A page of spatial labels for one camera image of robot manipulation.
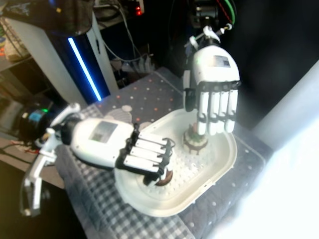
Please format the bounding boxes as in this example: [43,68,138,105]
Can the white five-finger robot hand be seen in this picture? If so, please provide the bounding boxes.
[70,118,176,187]
[183,45,242,136]

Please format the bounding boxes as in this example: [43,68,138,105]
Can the small brown object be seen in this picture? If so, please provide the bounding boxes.
[183,123,209,155]
[154,169,174,187]

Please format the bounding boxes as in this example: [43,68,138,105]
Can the grey quilt with printed bear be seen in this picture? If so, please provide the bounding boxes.
[53,67,272,239]

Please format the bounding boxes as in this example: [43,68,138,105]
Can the grey power strip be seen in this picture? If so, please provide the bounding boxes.
[129,53,157,73]

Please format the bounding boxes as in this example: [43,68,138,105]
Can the white computer tower blue light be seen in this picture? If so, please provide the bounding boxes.
[7,12,119,105]

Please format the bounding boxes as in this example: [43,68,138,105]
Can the white perforated oval tray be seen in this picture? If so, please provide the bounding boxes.
[114,109,238,218]

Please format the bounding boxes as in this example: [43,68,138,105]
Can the black device with red lights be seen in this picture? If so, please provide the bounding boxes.
[94,0,145,23]

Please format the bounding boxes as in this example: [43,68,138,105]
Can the white backdrop board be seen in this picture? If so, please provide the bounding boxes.
[206,59,319,239]

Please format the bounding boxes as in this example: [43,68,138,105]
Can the dark patterned bag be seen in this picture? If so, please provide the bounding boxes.
[0,0,94,34]

